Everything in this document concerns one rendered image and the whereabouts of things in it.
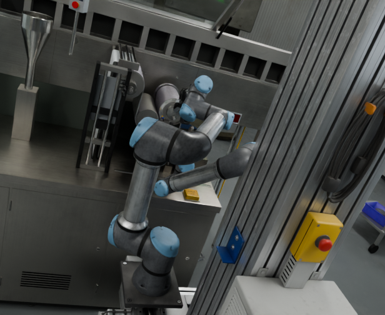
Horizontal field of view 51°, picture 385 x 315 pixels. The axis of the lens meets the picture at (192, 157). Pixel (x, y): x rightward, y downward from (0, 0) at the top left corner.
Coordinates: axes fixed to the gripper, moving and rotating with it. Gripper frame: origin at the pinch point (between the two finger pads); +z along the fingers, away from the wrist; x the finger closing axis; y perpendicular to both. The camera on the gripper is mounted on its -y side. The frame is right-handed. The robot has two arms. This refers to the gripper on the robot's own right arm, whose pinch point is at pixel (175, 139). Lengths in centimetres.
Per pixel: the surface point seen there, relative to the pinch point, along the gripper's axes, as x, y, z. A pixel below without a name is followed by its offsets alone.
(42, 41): 74, 34, 4
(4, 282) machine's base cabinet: 73, -85, -29
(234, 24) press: -93, 44, 242
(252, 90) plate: -46, 29, 30
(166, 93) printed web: 9.5, 21.2, 9.1
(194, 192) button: -11.0, -16.6, -26.0
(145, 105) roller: 19.7, 14.2, 3.1
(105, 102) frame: 41.3, 16.9, -12.6
